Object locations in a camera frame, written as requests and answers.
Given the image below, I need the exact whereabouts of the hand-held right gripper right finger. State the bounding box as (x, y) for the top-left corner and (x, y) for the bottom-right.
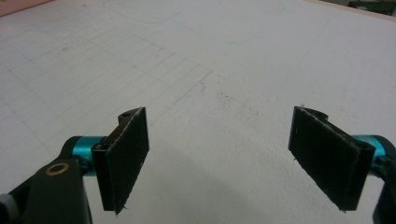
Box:
(288, 105), (376, 211)

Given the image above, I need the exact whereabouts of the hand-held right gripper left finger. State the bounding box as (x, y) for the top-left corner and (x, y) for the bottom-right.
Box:
(92, 106), (150, 216)

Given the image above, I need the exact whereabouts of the pink perforated plastic basket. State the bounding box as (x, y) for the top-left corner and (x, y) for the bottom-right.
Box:
(0, 0), (54, 19)

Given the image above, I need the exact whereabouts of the white foam mat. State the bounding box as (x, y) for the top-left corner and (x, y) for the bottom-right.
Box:
(0, 0), (396, 224)

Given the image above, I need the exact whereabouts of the black flat device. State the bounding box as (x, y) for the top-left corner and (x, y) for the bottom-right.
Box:
(347, 0), (394, 16)

